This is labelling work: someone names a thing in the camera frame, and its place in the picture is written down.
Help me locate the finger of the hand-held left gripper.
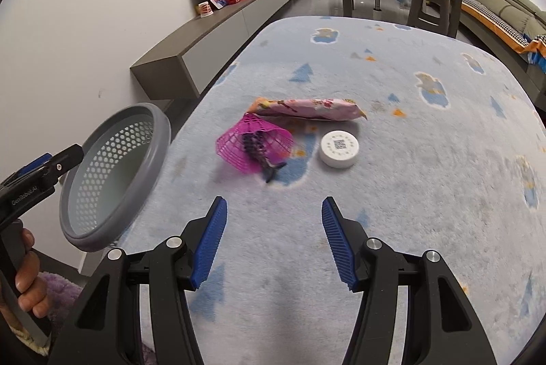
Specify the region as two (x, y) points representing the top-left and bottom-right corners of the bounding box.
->
(30, 144), (85, 190)
(0, 154), (53, 187)

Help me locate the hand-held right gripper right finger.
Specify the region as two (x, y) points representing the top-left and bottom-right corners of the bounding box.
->
(321, 196), (498, 365)

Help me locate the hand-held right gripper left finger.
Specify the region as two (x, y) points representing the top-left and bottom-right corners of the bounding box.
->
(48, 195), (228, 365)

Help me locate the grey perforated plastic basket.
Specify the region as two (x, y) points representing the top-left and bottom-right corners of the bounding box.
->
(59, 103), (172, 252)

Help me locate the magenta plastic net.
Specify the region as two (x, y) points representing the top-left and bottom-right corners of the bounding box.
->
(215, 113), (295, 175)

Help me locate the white round lid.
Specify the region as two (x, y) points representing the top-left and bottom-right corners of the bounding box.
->
(318, 129), (360, 168)

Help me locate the pink printed snack packet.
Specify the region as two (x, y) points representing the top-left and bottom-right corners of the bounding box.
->
(246, 96), (368, 122)

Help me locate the person's left hand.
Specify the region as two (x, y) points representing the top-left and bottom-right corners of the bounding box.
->
(15, 228), (49, 320)

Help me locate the purple fuzzy clothing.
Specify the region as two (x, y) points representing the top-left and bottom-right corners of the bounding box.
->
(40, 271), (88, 315)

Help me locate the long grey sideboard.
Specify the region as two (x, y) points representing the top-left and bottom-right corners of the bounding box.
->
(130, 0), (308, 101)

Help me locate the grey stool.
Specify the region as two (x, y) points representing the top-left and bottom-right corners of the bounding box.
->
(407, 0), (453, 29)

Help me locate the dining table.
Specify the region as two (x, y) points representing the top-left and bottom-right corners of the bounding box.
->
(341, 0), (465, 39)

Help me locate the houndstooth orange-trimmed sofa cover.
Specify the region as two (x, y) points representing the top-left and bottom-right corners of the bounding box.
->
(461, 0), (546, 54)

